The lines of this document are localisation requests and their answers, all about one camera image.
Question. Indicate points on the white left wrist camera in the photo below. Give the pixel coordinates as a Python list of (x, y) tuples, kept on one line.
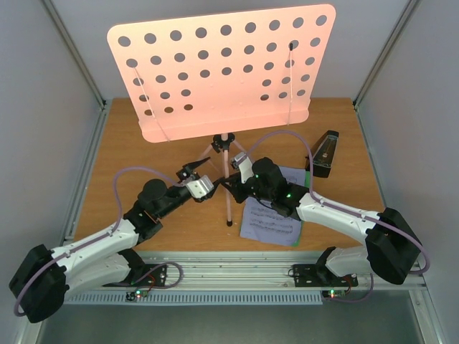
[(199, 188)]

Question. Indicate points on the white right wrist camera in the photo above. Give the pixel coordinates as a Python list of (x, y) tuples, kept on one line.
[(242, 163)]

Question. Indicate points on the aluminium mounting rail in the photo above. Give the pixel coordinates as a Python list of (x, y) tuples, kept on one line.
[(224, 270)]

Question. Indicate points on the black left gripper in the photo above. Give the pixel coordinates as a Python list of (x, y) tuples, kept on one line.
[(183, 174)]

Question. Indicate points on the grey slotted cable duct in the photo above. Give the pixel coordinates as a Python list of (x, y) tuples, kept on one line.
[(200, 298)]

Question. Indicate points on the controller board with leds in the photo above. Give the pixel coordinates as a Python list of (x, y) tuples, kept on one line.
[(135, 296), (332, 294)]

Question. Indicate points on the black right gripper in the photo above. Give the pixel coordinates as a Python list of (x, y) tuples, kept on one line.
[(237, 183)]

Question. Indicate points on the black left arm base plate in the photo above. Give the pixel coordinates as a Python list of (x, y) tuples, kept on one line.
[(147, 275)]

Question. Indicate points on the aluminium left corner post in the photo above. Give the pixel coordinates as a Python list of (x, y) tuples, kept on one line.
[(69, 43)]

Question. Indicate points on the right controller board with LEDs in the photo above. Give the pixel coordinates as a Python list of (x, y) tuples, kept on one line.
[(332, 294)]

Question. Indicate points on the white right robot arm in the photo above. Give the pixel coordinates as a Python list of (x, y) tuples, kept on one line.
[(388, 246)]

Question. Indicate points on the pink music stand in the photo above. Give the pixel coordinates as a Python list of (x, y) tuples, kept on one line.
[(223, 73)]

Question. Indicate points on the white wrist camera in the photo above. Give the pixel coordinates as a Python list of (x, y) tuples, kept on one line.
[(242, 163), (199, 188)]

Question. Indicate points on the left controller board with LEDs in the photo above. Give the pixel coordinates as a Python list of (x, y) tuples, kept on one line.
[(135, 296)]

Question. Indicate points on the white sheet music page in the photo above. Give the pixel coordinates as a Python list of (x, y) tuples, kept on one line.
[(263, 224)]

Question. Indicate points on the green sheet music page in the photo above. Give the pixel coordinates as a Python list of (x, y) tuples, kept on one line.
[(302, 178)]

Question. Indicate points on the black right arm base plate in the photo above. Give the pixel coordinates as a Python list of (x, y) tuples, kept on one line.
[(311, 275)]

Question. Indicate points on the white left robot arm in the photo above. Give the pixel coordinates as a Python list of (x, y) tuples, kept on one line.
[(47, 277)]

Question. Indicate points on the black metronome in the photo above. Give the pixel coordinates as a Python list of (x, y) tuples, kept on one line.
[(323, 152)]

